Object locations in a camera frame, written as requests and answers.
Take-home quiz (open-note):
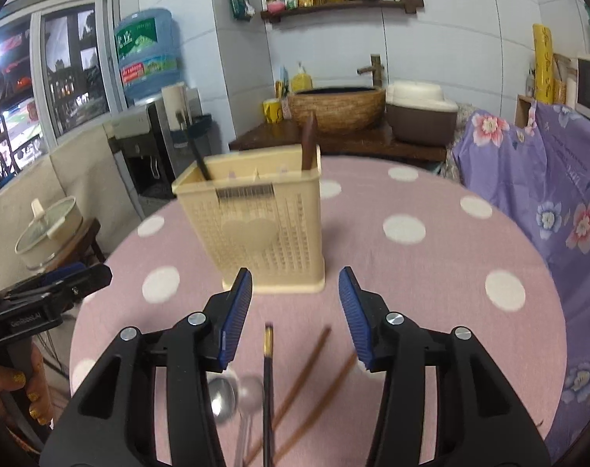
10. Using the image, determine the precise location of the woven basin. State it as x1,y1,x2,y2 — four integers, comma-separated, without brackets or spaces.
287,86,387,134

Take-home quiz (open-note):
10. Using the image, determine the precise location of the small wooden box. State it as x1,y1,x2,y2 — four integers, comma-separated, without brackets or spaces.
515,95,536,130

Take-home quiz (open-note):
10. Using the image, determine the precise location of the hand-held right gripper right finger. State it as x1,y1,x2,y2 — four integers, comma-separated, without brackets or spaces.
338,267,553,467

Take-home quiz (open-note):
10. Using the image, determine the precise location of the blue water bottle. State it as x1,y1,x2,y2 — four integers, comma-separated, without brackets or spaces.
114,7,184,104

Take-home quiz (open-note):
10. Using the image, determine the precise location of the window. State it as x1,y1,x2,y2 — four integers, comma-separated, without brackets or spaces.
0,0,123,195

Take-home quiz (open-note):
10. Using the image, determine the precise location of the white and brown rice cooker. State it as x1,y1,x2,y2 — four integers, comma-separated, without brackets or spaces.
385,80,458,146

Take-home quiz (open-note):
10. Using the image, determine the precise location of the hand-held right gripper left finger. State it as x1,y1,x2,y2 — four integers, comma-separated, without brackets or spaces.
39,267,253,467

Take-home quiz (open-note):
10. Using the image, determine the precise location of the water dispenser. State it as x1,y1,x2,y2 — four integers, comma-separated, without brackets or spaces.
104,88,213,219

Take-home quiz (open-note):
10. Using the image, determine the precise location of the dark wooden counter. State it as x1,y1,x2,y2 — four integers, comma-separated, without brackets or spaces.
228,119,448,163

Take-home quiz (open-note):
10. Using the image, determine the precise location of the person's left hand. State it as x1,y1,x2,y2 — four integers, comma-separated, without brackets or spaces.
0,343,55,426

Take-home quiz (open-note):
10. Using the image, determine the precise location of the green packet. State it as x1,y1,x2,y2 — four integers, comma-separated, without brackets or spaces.
227,0,255,21

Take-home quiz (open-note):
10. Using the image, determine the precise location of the beige plastic utensil holder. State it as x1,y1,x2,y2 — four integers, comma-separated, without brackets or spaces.
172,145,326,295

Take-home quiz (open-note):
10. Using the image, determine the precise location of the yellow soap bottle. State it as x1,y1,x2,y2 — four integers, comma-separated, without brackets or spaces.
290,61,313,93

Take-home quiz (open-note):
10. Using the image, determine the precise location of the brown wooden chopstick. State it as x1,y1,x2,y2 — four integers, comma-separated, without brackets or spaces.
299,112,319,172
273,354,359,467
243,326,333,467

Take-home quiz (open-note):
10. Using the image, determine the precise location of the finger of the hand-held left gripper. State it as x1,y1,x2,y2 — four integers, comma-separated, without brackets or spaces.
47,265,114,308
32,262,89,289

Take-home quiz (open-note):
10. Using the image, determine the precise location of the purple floral cloth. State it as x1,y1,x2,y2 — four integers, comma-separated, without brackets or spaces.
450,102,590,463

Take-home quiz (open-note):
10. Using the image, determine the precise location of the yellow paper roll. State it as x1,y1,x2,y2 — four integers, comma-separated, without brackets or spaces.
532,23,555,105

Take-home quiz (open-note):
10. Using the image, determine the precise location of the yellow cup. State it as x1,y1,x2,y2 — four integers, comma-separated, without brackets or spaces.
262,97,283,125

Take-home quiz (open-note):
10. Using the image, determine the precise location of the pink polka dot tablecloth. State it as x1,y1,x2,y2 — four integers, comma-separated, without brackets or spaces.
70,156,568,467

